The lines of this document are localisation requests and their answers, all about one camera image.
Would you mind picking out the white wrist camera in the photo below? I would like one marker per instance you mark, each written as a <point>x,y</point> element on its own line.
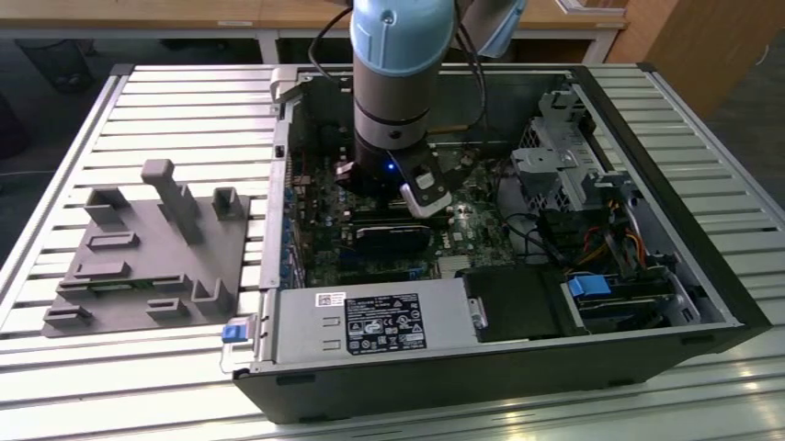
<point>426,197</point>

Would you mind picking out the metal disk bay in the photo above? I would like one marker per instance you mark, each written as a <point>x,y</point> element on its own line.
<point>683,308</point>

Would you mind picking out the white paper stack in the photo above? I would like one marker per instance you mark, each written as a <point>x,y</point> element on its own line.
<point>598,3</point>

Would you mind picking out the blue release latch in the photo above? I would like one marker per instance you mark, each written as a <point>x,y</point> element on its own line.
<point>234,334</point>

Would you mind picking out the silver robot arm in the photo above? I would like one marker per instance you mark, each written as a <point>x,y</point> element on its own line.
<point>392,92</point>

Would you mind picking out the grey plastic parts rack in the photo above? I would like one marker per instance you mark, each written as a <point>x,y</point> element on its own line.
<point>153,257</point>

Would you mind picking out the wooden desk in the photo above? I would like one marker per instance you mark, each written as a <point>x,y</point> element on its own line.
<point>123,9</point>

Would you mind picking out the blue disk carrier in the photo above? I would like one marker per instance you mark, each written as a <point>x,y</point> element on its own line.
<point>589,286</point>

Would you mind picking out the black graphics card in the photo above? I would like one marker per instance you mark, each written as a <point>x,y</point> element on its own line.
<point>392,239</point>

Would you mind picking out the silver finned heatsink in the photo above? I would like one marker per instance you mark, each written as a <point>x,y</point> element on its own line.
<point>456,265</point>

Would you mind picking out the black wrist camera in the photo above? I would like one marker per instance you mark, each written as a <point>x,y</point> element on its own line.
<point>346,173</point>

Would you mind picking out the grey power supply unit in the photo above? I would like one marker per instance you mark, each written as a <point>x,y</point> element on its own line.
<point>306,331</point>

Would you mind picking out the black open pc case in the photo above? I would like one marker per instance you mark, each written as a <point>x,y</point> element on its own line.
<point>428,390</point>

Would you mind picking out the wooden cabinet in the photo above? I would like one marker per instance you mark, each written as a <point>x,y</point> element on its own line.
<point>705,46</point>

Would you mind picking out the black waste bin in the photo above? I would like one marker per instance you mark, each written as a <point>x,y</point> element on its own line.
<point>55,64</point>

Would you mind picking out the green motherboard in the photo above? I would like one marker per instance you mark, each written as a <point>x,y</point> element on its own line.
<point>478,225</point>

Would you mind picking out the black plastic shroud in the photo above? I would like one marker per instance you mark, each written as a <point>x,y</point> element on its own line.
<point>521,303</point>

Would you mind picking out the perforated metal drive cage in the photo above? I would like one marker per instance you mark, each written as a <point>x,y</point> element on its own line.
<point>551,161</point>

